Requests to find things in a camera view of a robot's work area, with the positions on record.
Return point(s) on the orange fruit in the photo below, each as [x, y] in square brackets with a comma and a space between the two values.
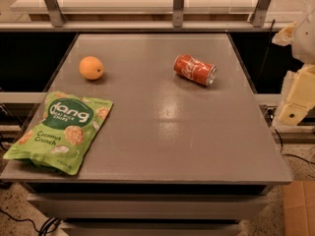
[91, 68]

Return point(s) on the cardboard box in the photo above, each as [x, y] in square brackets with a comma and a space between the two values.
[299, 208]

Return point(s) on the green rice chip bag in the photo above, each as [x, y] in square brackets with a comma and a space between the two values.
[62, 138]

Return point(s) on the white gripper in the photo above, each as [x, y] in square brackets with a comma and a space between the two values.
[305, 39]

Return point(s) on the red coke can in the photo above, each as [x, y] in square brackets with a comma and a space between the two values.
[195, 70]

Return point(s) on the metal window frame rail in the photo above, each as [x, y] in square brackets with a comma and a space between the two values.
[143, 15]

